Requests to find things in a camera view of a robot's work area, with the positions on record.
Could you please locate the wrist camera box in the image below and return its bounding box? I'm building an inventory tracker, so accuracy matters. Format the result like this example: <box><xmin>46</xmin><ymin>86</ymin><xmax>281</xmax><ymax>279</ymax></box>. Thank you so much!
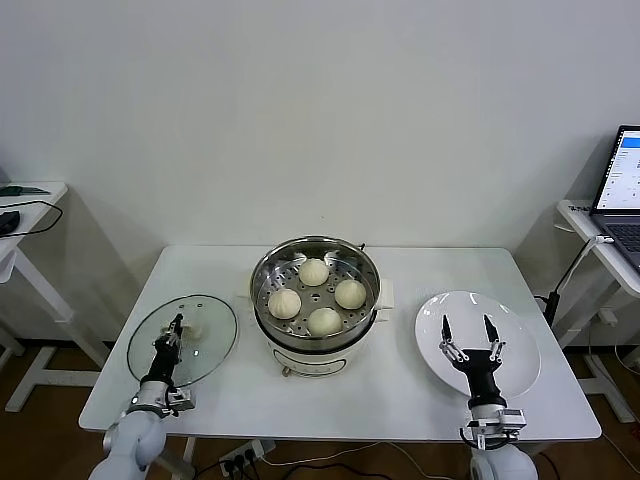
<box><xmin>494</xmin><ymin>408</ymin><xmax>526</xmax><ymax>432</ymax></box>
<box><xmin>167</xmin><ymin>389</ymin><xmax>197</xmax><ymax>414</ymax></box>

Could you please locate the white floor cable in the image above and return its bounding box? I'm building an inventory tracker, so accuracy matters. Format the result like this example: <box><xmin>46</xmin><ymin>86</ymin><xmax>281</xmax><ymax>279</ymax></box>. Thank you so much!
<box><xmin>259</xmin><ymin>441</ymin><xmax>471</xmax><ymax>467</ymax></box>

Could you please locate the grey open laptop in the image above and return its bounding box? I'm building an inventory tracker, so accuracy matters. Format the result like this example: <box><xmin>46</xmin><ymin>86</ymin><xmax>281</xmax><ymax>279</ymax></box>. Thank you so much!
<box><xmin>589</xmin><ymin>124</ymin><xmax>640</xmax><ymax>274</ymax></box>

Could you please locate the black clamp bracket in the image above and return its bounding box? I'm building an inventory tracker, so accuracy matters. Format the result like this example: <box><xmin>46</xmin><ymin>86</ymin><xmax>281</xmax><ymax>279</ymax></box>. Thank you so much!
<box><xmin>533</xmin><ymin>288</ymin><xmax>559</xmax><ymax>327</ymax></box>

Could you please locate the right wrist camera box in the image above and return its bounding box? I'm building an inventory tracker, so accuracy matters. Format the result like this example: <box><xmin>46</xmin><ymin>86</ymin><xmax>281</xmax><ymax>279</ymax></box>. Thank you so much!
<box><xmin>494</xmin><ymin>408</ymin><xmax>526</xmax><ymax>432</ymax></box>

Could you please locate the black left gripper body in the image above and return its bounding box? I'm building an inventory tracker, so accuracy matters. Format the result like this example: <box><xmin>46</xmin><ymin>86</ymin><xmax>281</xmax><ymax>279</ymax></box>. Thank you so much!
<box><xmin>144</xmin><ymin>337</ymin><xmax>181</xmax><ymax>385</ymax></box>

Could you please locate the black floor cable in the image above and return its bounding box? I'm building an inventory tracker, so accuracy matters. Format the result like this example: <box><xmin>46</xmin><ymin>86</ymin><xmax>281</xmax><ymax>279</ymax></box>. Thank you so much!
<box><xmin>277</xmin><ymin>464</ymin><xmax>386</xmax><ymax>480</ymax></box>

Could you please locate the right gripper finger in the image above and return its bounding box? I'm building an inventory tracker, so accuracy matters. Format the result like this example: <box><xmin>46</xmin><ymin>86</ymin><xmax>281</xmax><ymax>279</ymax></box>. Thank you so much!
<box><xmin>482</xmin><ymin>313</ymin><xmax>506</xmax><ymax>364</ymax></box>
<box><xmin>438</xmin><ymin>314</ymin><xmax>470</xmax><ymax>364</ymax></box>

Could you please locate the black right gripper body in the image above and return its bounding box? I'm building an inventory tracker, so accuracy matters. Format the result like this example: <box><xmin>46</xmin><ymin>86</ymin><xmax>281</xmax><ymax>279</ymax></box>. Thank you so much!
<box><xmin>457</xmin><ymin>348</ymin><xmax>507</xmax><ymax>402</ymax></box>

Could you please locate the round glass pot lid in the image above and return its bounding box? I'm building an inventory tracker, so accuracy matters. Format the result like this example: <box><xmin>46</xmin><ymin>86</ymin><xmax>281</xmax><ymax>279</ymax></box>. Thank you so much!
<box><xmin>126</xmin><ymin>294</ymin><xmax>239</xmax><ymax>387</ymax></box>

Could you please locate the thin black cable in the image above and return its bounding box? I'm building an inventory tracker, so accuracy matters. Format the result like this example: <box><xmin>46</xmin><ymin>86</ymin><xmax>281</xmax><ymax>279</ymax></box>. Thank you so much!
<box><xmin>0</xmin><ymin>199</ymin><xmax>63</xmax><ymax>240</ymax></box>

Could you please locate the white round plate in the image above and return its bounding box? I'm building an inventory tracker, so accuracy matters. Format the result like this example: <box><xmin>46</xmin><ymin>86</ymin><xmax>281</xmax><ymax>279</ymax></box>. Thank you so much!
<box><xmin>413</xmin><ymin>290</ymin><xmax>542</xmax><ymax>401</ymax></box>

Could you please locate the white laptop cable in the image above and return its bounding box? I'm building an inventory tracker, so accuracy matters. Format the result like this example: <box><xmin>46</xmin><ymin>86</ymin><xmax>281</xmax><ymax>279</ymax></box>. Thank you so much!
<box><xmin>552</xmin><ymin>233</ymin><xmax>614</xmax><ymax>294</ymax></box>

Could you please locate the white steamed baozi bun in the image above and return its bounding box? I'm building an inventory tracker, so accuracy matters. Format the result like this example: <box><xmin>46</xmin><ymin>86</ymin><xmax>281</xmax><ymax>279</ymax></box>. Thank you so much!
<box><xmin>268</xmin><ymin>288</ymin><xmax>303</xmax><ymax>320</ymax></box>
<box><xmin>333</xmin><ymin>278</ymin><xmax>367</xmax><ymax>310</ymax></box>
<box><xmin>306</xmin><ymin>306</ymin><xmax>343</xmax><ymax>337</ymax></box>
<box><xmin>298</xmin><ymin>257</ymin><xmax>330</xmax><ymax>288</ymax></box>

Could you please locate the white side table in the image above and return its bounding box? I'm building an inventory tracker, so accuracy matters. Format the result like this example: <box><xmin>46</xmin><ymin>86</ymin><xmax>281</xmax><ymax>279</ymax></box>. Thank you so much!
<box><xmin>0</xmin><ymin>182</ymin><xmax>109</xmax><ymax>414</ymax></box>
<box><xmin>556</xmin><ymin>198</ymin><xmax>640</xmax><ymax>424</ymax></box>

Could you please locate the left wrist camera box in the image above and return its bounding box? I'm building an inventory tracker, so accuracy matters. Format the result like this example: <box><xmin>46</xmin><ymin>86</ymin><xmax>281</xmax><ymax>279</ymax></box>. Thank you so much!
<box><xmin>167</xmin><ymin>389</ymin><xmax>197</xmax><ymax>414</ymax></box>

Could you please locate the stainless steel steamer basket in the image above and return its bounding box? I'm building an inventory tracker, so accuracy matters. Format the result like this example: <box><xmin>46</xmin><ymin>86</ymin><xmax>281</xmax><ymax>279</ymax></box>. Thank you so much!
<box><xmin>249</xmin><ymin>235</ymin><xmax>381</xmax><ymax>351</ymax></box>

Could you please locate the white power strip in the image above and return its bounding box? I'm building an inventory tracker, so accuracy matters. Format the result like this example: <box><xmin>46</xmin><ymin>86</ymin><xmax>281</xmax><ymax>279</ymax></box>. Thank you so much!
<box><xmin>218</xmin><ymin>439</ymin><xmax>276</xmax><ymax>477</ymax></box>

